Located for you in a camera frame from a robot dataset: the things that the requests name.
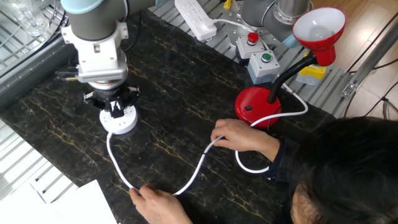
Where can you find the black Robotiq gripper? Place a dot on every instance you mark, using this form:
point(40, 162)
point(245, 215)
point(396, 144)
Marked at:
point(109, 96)

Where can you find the round white power socket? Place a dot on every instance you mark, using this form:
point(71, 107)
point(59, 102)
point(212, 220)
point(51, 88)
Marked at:
point(119, 126)

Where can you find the person's right forearm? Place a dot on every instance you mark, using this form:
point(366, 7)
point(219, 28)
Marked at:
point(273, 149)

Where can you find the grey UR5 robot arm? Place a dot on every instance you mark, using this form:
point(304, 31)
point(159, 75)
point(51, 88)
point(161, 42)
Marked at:
point(90, 21)

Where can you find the long white power strip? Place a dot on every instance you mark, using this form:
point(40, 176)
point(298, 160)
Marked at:
point(194, 17)

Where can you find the red gooseneck desk lamp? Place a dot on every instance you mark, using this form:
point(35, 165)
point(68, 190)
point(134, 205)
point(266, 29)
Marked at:
point(258, 109)

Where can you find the person's left hand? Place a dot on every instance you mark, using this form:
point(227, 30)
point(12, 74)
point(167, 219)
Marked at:
point(158, 207)

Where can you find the person's right hand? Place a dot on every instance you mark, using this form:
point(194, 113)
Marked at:
point(239, 135)

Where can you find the large white paper sheet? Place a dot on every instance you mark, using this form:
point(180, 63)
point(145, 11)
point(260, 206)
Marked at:
point(84, 205)

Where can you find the clear glass jug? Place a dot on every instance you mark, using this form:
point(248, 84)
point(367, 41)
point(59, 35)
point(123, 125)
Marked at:
point(28, 18)

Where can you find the grey box red button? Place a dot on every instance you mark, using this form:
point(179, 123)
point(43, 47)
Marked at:
point(245, 48)

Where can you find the small yellow clip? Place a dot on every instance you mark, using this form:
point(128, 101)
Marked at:
point(227, 4)

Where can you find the grey box green button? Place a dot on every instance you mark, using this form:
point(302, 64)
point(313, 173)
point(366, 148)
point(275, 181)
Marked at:
point(261, 70)

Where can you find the yellow button box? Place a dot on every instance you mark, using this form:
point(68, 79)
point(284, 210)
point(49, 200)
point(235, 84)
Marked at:
point(312, 73)

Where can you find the person's head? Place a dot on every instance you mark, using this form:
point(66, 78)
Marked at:
point(342, 161)

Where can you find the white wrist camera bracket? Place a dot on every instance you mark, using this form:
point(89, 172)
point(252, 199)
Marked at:
point(99, 56)

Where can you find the grey aluminium frame beam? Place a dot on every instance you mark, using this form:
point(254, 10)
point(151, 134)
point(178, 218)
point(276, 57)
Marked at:
point(31, 74)

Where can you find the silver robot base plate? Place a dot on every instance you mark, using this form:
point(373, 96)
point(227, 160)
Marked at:
point(231, 29)

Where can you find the aluminium profile with bracket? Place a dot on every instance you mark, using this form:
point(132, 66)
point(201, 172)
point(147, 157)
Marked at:
point(373, 56)

